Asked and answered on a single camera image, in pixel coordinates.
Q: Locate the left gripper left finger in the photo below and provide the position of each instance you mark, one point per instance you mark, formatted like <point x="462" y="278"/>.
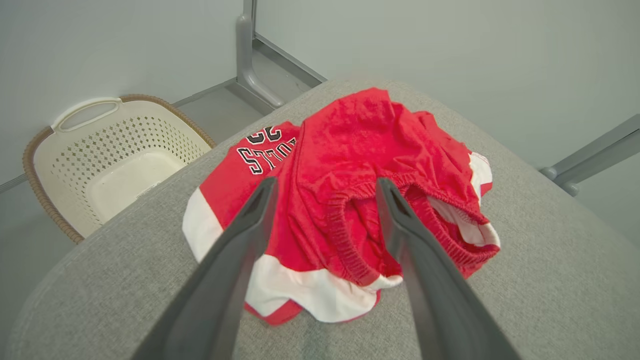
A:
<point x="210" y="300"/>

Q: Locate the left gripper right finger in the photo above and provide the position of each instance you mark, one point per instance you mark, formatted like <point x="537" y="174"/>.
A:
<point x="440" y="300"/>

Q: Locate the red white-striped shirt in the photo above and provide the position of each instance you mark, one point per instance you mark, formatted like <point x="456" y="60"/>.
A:
<point x="350" y="150"/>

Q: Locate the cream plastic laundry basket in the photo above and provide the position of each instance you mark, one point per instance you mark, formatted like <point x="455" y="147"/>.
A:
<point x="125" y="175"/>

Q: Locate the grey metal partition post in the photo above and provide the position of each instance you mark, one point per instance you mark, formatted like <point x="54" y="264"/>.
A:
<point x="605" y="162"/>
<point x="600" y="142"/>

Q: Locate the grey curved-foot partition post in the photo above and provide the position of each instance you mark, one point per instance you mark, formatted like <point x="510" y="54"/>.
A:
<point x="245" y="50"/>

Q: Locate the grey partition base rail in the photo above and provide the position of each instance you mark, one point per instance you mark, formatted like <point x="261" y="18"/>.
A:
<point x="290" y="60"/>

